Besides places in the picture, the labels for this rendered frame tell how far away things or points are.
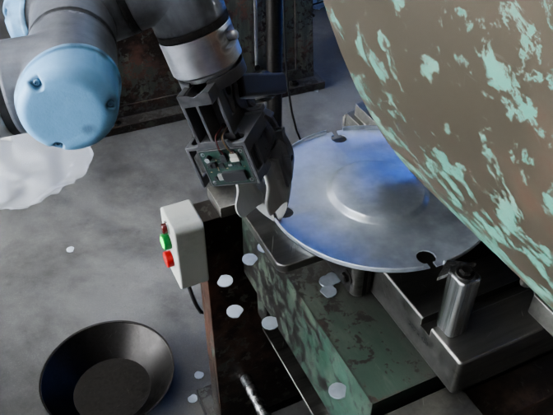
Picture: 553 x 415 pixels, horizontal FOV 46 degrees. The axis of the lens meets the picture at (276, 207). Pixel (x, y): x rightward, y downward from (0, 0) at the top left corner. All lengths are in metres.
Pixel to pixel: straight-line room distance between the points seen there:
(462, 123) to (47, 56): 0.35
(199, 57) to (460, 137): 0.43
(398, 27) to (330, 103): 2.29
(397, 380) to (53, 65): 0.54
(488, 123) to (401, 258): 0.55
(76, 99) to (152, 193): 1.62
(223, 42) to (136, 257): 1.31
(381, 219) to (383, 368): 0.18
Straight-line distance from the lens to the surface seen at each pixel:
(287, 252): 0.76
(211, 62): 0.65
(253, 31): 2.46
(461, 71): 0.22
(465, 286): 0.73
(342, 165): 0.89
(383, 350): 0.84
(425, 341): 0.82
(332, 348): 0.85
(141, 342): 1.65
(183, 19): 0.63
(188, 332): 1.70
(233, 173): 0.68
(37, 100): 0.51
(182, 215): 1.05
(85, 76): 0.50
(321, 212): 0.81
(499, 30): 0.19
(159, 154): 2.28
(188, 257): 1.06
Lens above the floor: 1.31
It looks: 40 degrees down
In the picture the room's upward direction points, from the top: straight up
